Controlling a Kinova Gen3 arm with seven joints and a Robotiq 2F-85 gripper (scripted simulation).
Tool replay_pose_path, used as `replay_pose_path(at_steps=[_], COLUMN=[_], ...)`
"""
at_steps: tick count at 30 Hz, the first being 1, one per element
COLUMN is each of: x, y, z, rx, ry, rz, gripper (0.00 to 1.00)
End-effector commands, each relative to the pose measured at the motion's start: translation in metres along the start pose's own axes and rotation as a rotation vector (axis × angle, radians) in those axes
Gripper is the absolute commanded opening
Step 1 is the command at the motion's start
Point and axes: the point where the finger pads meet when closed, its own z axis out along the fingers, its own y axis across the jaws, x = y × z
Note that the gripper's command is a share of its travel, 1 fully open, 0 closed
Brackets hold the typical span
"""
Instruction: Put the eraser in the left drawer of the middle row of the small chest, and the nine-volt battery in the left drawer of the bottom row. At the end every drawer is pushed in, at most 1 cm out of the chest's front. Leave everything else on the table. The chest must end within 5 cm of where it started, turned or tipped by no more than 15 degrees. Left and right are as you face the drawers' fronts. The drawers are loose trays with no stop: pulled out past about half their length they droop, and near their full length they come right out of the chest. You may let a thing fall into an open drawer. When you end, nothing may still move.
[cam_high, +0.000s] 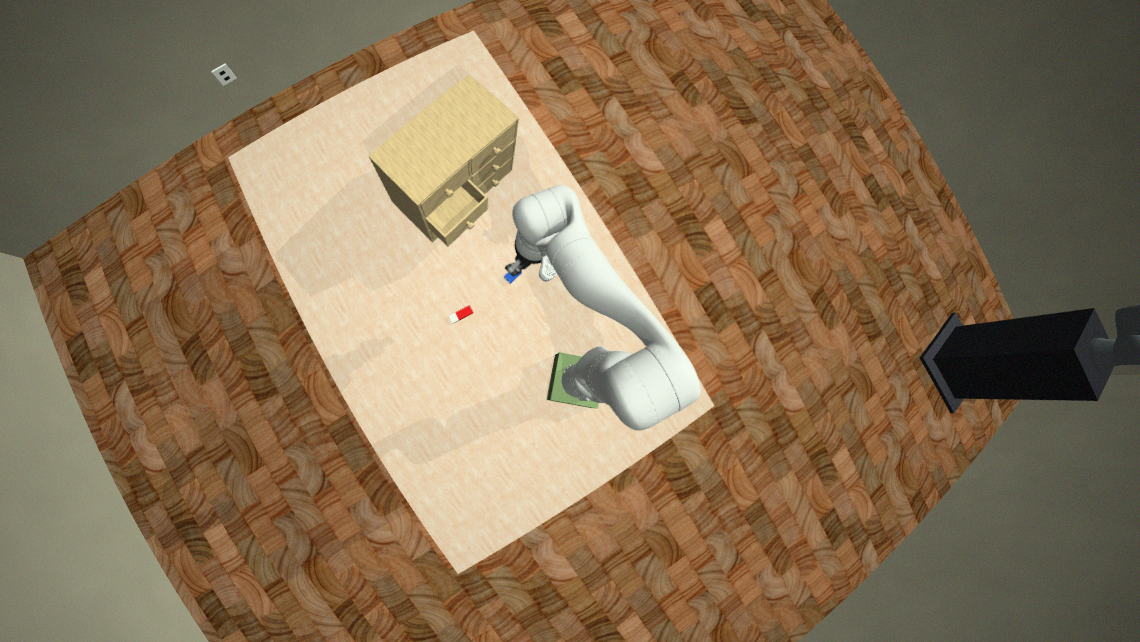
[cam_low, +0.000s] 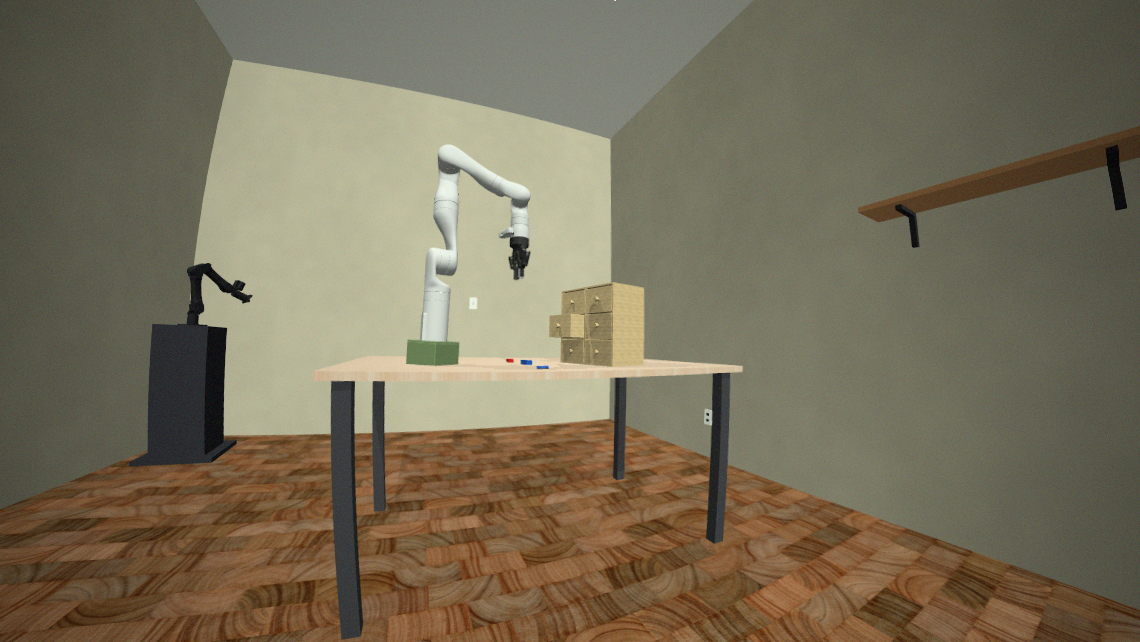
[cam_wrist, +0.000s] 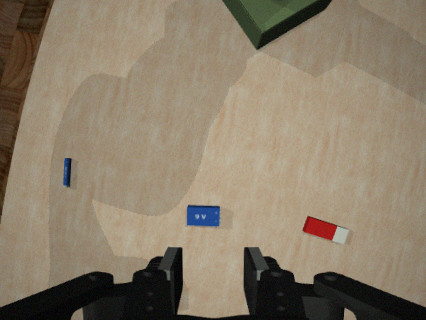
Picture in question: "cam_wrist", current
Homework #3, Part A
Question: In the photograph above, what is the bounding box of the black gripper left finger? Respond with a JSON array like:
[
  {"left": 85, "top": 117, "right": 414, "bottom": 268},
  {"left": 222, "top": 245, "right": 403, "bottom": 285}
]
[{"left": 0, "top": 247, "right": 183, "bottom": 320}]

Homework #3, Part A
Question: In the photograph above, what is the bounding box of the red and white eraser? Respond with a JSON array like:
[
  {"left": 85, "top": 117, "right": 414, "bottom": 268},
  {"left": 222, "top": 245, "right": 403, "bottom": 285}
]
[{"left": 303, "top": 216, "right": 349, "bottom": 244}]

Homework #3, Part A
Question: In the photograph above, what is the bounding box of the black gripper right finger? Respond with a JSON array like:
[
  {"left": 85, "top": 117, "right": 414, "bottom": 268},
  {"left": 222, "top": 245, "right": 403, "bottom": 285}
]
[{"left": 243, "top": 247, "right": 426, "bottom": 320}]

